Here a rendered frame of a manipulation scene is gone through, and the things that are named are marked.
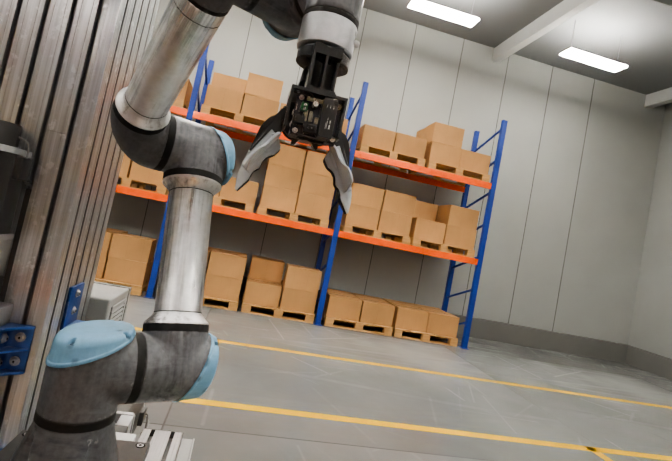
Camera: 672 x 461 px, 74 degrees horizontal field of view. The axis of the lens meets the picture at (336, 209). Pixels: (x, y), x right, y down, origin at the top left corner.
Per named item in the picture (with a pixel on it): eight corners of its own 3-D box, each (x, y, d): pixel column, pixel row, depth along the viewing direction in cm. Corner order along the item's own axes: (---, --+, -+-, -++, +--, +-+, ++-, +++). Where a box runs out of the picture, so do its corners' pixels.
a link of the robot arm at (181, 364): (112, 402, 78) (152, 125, 94) (194, 397, 87) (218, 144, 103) (131, 409, 69) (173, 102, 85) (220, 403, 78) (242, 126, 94)
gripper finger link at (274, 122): (241, 140, 58) (291, 98, 59) (241, 142, 59) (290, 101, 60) (266, 167, 58) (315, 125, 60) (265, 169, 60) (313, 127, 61)
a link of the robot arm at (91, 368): (32, 394, 73) (51, 312, 73) (119, 390, 81) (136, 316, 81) (36, 428, 63) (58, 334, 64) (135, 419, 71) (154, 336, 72)
